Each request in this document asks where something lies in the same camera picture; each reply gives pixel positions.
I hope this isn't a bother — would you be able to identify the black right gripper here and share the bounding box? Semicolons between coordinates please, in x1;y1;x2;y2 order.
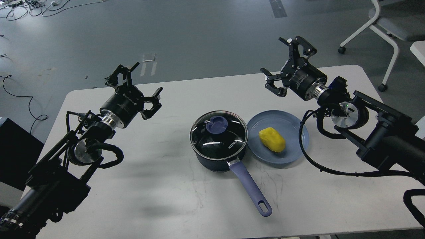
260;36;328;101

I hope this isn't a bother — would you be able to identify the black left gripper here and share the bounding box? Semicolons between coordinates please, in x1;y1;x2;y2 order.
100;62;163;129

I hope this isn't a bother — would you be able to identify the glass pot lid blue knob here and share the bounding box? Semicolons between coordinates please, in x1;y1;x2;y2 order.
190;111;248;160

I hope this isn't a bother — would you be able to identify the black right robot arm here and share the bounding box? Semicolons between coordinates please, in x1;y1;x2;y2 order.
261;36;424;184

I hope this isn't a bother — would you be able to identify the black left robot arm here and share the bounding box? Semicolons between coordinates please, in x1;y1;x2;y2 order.
1;62;163;239

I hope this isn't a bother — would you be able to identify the blue round plate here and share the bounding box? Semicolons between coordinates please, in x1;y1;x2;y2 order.
247;110;309;165

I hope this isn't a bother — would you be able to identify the white office chair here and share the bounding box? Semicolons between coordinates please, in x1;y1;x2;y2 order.
338;0;425;92

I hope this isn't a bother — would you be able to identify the black box at left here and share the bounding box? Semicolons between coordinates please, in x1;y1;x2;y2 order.
0;118;44;191

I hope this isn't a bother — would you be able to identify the white table corner right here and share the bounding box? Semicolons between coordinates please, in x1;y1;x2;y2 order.
410;40;425;66

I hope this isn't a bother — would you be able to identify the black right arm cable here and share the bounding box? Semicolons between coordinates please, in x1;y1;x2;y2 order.
298;110;425;178

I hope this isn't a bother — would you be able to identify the dark blue saucepan purple handle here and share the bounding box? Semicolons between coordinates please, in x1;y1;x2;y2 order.
190;111;273;217

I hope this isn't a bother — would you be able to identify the black floor cable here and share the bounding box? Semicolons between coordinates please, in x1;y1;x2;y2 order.
0;75;48;135

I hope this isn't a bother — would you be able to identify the tangled cables top left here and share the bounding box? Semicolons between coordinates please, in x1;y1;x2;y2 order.
0;0;107;21

